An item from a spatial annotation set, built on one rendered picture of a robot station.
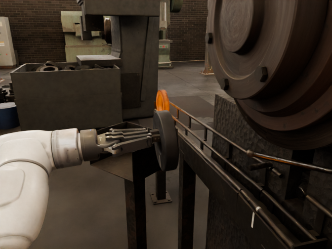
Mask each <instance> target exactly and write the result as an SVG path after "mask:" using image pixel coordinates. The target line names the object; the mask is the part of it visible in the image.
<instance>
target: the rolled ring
mask: <svg viewBox="0 0 332 249"><path fill-rule="evenodd" d="M156 106H157V110H158V111H163V110H168V111H169V99H168V95H167V92H166V91H165V90H158V92H157V98H156Z"/></svg>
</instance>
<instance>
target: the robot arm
mask: <svg viewBox="0 0 332 249"><path fill-rule="evenodd" d="M155 142H161V137H160V133H159V130H158V129H153V130H150V128H149V127H147V130H146V128H128V129H112V128H111V129H109V132H107V133H104V134H100V135H97V131H96V129H87V130H81V131H80V133H79V131H78V129H77V128H72V129H64V130H55V131H43V130H29V131H20V132H14V133H9V134H5V135H1V136H0V249H28V248H29V246H30V245H31V244H32V243H33V241H34V240H35V239H36V238H37V236H38V235H39V233H40V230H41V228H42V224H43V221H44V218H45V214H46V209H47V204H48V195H49V186H48V180H49V177H50V175H51V173H52V170H54V169H59V168H65V167H71V166H80V165H81V164H82V162H83V160H84V162H86V161H93V160H98V159H99V158H100V153H112V155H113V157H117V156H119V155H122V154H125V153H129V152H133V151H137V150H140V149H144V148H148V147H152V146H153V143H155Z"/></svg>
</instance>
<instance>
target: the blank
mask: <svg viewBox="0 0 332 249"><path fill-rule="evenodd" d="M153 129H158V130H159V133H160V137H161V142H155V143H154V144H155V150H156V155H157V159H158V163H159V166H160V168H161V170H162V171H170V170H175V169H177V166H178V161H179V147H178V138H177V132H176V127H175V123H174V120H173V117H172V115H171V113H170V112H169V111H168V110H163V111H156V112H155V113H154V116H153Z"/></svg>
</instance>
